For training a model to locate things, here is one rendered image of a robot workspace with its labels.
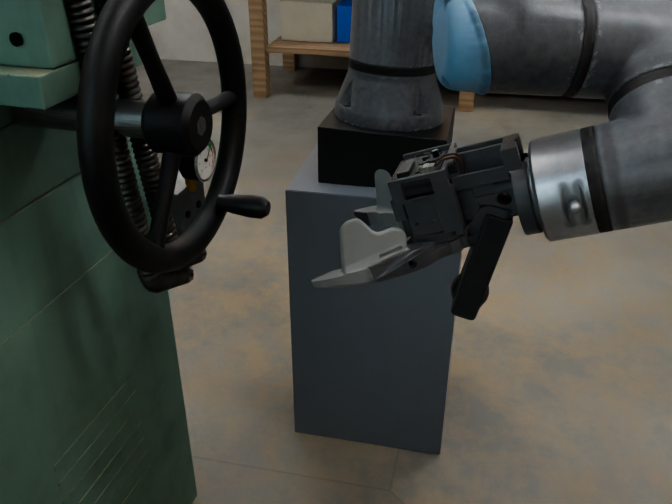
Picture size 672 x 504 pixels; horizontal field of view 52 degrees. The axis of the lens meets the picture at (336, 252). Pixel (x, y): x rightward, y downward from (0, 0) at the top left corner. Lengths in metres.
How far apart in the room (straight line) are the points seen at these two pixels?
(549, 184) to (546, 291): 1.41
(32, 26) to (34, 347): 0.36
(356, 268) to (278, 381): 1.01
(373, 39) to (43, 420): 0.73
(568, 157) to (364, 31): 0.63
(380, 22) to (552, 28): 0.55
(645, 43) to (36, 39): 0.51
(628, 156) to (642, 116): 0.04
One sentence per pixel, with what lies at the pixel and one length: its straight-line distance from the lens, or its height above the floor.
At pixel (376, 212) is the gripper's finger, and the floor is 0.71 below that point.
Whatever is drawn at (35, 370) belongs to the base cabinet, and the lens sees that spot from 0.85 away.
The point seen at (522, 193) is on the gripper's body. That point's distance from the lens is 0.59.
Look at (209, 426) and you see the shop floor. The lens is 1.51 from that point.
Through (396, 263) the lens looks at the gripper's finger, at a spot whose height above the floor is 0.72.
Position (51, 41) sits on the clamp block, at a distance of 0.66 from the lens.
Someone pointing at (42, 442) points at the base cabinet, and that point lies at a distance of 0.90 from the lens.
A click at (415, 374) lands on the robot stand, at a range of 1.31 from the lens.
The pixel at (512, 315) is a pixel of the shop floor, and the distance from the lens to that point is 1.86.
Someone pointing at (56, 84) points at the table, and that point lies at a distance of 0.67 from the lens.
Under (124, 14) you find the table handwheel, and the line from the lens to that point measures 0.59.
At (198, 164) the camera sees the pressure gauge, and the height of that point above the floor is 0.66.
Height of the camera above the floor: 1.03
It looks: 29 degrees down
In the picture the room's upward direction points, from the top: straight up
